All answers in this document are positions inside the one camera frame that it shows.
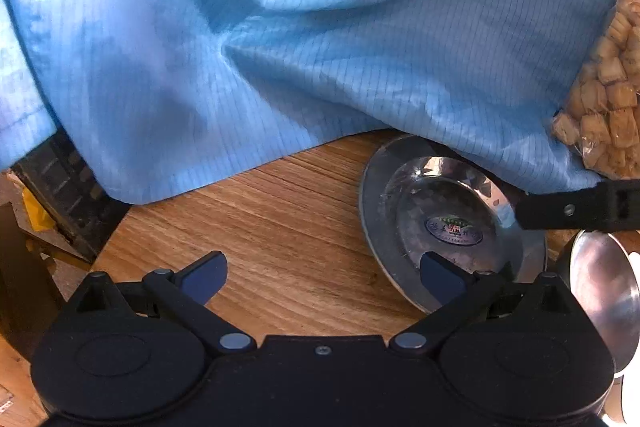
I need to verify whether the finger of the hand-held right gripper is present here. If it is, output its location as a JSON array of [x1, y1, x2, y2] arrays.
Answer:
[[515, 179, 640, 233]]

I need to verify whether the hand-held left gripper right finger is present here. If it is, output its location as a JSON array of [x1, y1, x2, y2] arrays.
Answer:
[[389, 251, 596, 355]]

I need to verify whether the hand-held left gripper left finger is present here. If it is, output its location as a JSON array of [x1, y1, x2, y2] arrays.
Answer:
[[65, 251, 257, 355]]

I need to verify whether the steel plate with oval sticker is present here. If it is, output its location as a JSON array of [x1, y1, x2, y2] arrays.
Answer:
[[359, 134, 548, 315]]

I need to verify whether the clear bag of puffed snacks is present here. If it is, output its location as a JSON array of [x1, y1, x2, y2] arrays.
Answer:
[[547, 0, 640, 180]]

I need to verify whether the dark plastic crate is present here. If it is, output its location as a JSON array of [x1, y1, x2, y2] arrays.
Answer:
[[10, 127, 131, 263]]

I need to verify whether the yellow object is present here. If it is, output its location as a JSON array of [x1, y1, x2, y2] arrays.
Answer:
[[20, 187, 56, 233]]

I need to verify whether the light blue striped cloth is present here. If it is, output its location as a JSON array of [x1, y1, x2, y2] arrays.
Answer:
[[0, 0, 640, 208]]

